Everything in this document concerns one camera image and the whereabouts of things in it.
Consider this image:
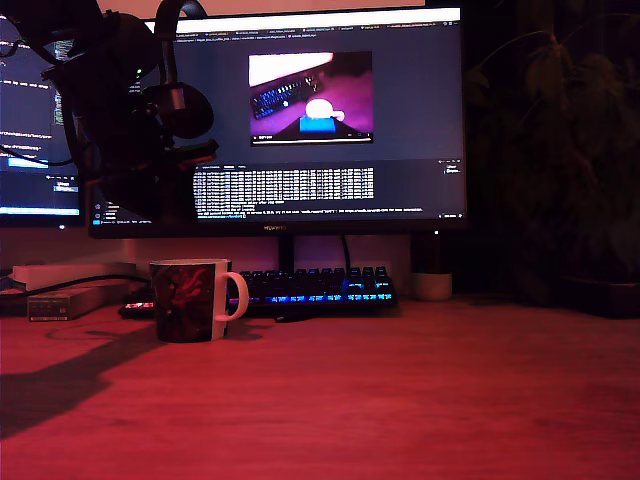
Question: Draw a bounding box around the black monitor stand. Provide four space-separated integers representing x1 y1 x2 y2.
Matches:
276 235 297 275

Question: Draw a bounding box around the large black computer monitor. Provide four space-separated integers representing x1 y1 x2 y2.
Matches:
87 5 469 240

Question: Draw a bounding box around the white mug with dark print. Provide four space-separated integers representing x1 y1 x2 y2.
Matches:
148 257 251 345

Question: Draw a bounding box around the flat black device with light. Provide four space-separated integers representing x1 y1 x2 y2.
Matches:
118 300 157 320

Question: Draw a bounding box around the small side computer monitor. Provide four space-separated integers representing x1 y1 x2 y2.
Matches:
0 14 87 229

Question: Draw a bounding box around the long white box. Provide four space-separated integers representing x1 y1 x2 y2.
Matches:
11 261 139 292

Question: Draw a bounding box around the black backlit keyboard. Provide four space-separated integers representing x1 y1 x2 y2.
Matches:
233 265 400 309

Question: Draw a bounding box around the grey cardboard box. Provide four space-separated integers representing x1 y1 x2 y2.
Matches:
26 283 135 323

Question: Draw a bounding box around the small white pot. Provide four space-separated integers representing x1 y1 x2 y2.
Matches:
410 271 454 303

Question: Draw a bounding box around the large leafy house plant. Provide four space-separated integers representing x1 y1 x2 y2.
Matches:
463 0 640 304

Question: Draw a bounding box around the black planter box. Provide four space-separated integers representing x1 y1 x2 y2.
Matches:
557 273 640 320

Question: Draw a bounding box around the thick black looping cable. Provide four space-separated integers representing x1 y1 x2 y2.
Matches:
152 0 209 87

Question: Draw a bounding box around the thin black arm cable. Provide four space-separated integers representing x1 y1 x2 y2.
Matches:
0 89 84 169

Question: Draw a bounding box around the black cable over boxes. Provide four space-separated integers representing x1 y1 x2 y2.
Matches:
0 273 152 302

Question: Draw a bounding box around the thin cable on table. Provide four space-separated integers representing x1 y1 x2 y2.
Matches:
46 319 157 343

